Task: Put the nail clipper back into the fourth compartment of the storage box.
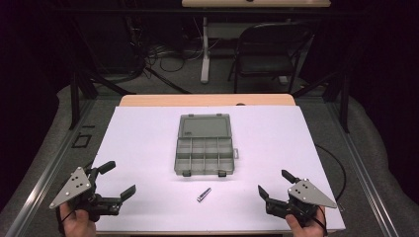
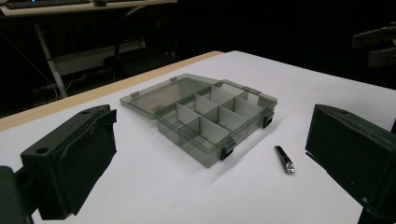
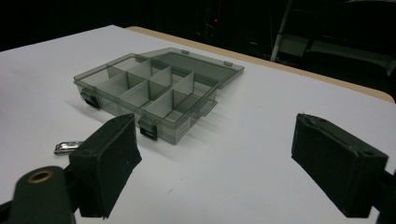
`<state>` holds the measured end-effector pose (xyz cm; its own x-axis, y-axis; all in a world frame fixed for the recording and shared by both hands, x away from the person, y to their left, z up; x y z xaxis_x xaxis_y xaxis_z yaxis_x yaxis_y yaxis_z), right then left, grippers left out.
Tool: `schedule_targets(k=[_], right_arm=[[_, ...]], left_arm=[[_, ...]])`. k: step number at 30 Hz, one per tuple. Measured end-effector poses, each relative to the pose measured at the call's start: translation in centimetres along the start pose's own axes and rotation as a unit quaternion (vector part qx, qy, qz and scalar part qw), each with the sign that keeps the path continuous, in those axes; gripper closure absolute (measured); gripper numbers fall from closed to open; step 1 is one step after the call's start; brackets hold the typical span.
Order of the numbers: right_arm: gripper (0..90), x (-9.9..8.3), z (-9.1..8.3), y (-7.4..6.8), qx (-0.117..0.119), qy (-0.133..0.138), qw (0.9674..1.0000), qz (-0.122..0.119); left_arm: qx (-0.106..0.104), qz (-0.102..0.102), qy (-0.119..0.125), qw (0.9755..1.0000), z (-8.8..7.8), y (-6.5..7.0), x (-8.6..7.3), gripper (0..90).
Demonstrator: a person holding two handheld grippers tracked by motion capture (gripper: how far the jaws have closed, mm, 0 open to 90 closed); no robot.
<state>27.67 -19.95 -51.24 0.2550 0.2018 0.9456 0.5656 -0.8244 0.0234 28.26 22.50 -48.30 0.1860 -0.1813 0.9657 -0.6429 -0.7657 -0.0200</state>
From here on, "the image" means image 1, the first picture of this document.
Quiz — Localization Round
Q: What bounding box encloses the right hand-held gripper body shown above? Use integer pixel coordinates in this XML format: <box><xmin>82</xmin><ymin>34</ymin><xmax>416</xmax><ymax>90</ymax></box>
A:
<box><xmin>265</xmin><ymin>178</ymin><xmax>338</xmax><ymax>228</ymax></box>

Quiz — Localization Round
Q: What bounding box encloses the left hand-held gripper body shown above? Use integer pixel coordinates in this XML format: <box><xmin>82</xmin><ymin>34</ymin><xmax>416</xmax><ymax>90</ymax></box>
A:
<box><xmin>48</xmin><ymin>166</ymin><xmax>123</xmax><ymax>222</ymax></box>

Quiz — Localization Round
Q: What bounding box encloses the small silver metal bar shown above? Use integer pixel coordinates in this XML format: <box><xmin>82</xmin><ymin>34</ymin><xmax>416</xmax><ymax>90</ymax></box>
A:
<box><xmin>197</xmin><ymin>187</ymin><xmax>212</xmax><ymax>203</ymax></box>

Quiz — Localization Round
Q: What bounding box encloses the clear grey plastic organizer box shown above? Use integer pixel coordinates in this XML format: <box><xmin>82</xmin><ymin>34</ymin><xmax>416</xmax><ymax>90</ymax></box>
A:
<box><xmin>173</xmin><ymin>113</ymin><xmax>239</xmax><ymax>178</ymax></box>

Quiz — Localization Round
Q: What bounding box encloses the person's right hand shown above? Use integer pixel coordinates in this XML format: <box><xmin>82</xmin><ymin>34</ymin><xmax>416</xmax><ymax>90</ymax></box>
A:
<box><xmin>285</xmin><ymin>206</ymin><xmax>327</xmax><ymax>237</ymax></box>

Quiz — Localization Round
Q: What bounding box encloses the person's left hand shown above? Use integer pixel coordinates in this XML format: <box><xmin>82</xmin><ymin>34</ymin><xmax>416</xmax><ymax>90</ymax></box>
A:
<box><xmin>59</xmin><ymin>201</ymin><xmax>97</xmax><ymax>237</ymax></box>

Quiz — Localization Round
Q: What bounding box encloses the white table board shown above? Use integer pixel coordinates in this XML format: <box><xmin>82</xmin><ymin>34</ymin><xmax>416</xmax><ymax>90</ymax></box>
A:
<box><xmin>93</xmin><ymin>105</ymin><xmax>347</xmax><ymax>233</ymax></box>

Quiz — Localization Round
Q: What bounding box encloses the black metal stand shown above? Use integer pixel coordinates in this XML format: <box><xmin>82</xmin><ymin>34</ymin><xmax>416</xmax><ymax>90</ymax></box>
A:
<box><xmin>68</xmin><ymin>62</ymin><xmax>136</xmax><ymax>131</ymax></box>
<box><xmin>292</xmin><ymin>70</ymin><xmax>351</xmax><ymax>133</ymax></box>

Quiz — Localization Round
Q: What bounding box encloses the light wooden table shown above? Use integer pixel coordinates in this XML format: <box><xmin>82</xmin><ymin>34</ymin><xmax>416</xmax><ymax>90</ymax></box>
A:
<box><xmin>118</xmin><ymin>93</ymin><xmax>296</xmax><ymax>108</ymax></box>

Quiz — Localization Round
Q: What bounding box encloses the black folding chair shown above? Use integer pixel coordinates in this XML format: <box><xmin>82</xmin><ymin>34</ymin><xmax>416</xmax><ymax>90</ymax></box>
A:
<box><xmin>227</xmin><ymin>22</ymin><xmax>314</xmax><ymax>94</ymax></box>

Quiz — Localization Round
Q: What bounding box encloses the white desk leg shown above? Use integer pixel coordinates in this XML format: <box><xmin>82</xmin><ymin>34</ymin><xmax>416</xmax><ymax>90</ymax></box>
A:
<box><xmin>200</xmin><ymin>16</ymin><xmax>212</xmax><ymax>84</ymax></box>

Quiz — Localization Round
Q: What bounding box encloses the grey metal floor rail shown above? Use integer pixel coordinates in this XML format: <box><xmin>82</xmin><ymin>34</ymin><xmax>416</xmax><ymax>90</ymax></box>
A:
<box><xmin>324</xmin><ymin>98</ymin><xmax>401</xmax><ymax>237</ymax></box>
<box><xmin>4</xmin><ymin>98</ymin><xmax>97</xmax><ymax>237</ymax></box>

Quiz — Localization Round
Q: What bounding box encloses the black floor cable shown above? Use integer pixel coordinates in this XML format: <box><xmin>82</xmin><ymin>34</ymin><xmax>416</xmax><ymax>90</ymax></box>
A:
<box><xmin>314</xmin><ymin>143</ymin><xmax>348</xmax><ymax>202</ymax></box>

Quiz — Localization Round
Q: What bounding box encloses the bundle of floor cables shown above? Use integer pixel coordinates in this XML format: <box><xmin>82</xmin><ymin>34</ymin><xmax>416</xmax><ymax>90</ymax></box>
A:
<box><xmin>126</xmin><ymin>16</ymin><xmax>220</xmax><ymax>80</ymax></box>

